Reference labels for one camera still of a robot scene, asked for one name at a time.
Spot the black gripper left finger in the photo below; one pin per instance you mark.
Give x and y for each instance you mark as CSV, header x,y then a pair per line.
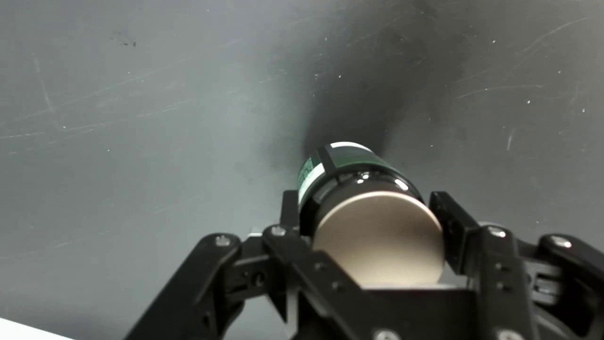
x,y
213,275

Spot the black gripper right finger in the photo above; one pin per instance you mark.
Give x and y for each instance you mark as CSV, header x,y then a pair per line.
x,y
502,283

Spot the dark green medicine bottle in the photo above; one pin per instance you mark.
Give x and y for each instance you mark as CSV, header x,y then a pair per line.
x,y
378,245

